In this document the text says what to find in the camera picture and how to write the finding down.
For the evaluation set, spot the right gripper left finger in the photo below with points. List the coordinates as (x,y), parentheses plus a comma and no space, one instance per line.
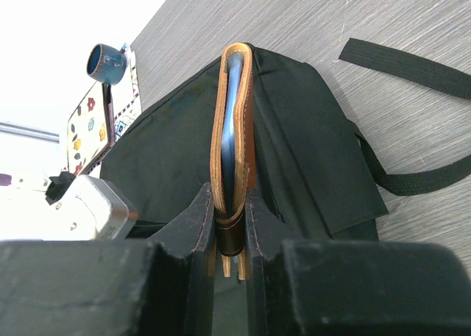
(162,285)

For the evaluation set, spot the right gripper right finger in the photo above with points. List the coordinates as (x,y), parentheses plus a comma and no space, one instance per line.
(349,287)

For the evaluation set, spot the black student backpack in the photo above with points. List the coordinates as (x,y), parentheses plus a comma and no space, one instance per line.
(316,171)

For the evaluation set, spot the brown leather wallet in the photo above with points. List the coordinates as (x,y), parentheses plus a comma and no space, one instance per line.
(232,154)

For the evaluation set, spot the white patterned cloth mat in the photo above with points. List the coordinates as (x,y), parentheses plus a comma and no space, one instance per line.
(126,97)

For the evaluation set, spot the floral square ceramic plate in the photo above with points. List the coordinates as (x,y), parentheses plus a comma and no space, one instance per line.
(87,131)

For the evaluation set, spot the dark blue ceramic cup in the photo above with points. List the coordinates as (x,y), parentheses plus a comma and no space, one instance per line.
(106,64)

